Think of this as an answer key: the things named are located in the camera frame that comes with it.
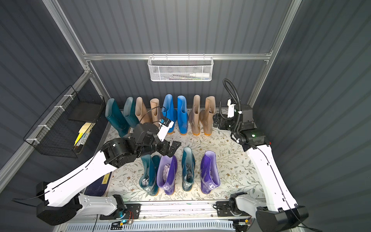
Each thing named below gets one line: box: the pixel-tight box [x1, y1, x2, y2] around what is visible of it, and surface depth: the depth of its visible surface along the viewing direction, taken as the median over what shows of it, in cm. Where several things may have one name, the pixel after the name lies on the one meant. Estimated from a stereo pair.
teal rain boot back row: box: [123, 96, 140, 128], surface depth 88 cm
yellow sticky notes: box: [73, 121, 93, 146], surface depth 75 cm
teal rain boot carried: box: [104, 98, 131, 138], surface depth 89 cm
